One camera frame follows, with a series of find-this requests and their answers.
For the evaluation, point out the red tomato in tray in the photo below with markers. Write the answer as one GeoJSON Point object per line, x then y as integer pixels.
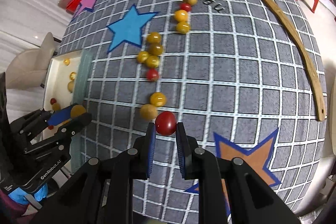
{"type": "Point", "coordinates": [53, 101]}

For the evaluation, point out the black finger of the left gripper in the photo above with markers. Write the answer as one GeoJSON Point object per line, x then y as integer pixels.
{"type": "Point", "coordinates": [38, 120]}
{"type": "Point", "coordinates": [63, 135]}

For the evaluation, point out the yellow tomato in tray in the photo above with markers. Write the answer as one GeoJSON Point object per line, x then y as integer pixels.
{"type": "Point", "coordinates": [66, 62]}
{"type": "Point", "coordinates": [72, 76]}

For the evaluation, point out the red cherry tomato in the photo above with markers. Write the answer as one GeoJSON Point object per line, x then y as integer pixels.
{"type": "Point", "coordinates": [185, 6]}
{"type": "Point", "coordinates": [152, 75]}
{"type": "Point", "coordinates": [165, 123]}

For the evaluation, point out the yellow cherry tomato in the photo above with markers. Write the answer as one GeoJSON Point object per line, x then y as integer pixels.
{"type": "Point", "coordinates": [182, 28]}
{"type": "Point", "coordinates": [142, 56]}
{"type": "Point", "coordinates": [181, 16]}
{"type": "Point", "coordinates": [158, 99]}
{"type": "Point", "coordinates": [152, 61]}
{"type": "Point", "coordinates": [153, 37]}

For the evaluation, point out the beige chair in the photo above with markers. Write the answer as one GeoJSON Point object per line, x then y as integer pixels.
{"type": "Point", "coordinates": [29, 68]}

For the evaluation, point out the white rectangular tray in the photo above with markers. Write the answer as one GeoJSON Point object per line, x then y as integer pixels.
{"type": "Point", "coordinates": [58, 77]}

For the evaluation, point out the dark olive cherry tomato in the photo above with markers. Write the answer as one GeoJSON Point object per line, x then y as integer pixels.
{"type": "Point", "coordinates": [155, 49]}

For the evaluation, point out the grey checkered star tablecloth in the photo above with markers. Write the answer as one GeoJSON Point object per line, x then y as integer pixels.
{"type": "Point", "coordinates": [235, 80]}

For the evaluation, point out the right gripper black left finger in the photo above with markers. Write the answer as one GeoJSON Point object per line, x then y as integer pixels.
{"type": "Point", "coordinates": [101, 191]}

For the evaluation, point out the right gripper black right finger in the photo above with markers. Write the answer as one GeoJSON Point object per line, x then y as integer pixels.
{"type": "Point", "coordinates": [228, 186]}

